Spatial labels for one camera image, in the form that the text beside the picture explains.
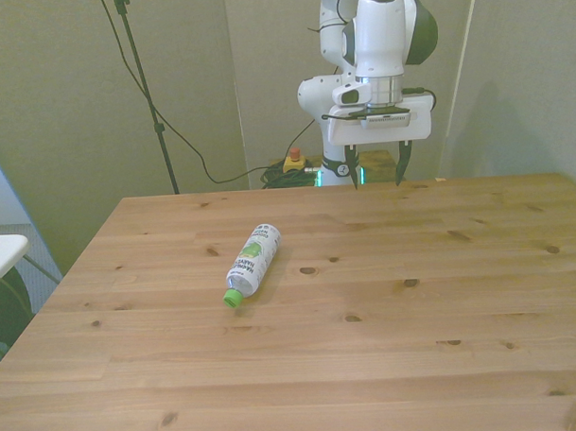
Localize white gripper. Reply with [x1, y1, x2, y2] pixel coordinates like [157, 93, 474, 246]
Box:
[324, 93, 436, 192]

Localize white green-capped water bottle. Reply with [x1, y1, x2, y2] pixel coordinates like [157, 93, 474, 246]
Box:
[218, 221, 286, 311]

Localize yellow emergency stop button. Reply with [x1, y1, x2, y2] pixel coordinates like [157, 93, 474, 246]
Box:
[282, 147, 310, 175]

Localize white side table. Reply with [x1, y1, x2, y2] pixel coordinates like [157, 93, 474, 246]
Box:
[0, 233, 32, 291]

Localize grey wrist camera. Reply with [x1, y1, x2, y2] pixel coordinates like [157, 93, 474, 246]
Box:
[359, 107, 413, 129]

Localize coiled black cables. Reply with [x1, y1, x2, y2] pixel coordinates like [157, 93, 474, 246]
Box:
[259, 161, 324, 191]

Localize black stand cable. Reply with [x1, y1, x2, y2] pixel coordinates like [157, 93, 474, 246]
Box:
[92, 0, 318, 190]

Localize black camera stand pole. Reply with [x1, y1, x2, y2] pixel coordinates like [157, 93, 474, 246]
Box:
[111, 0, 183, 198]

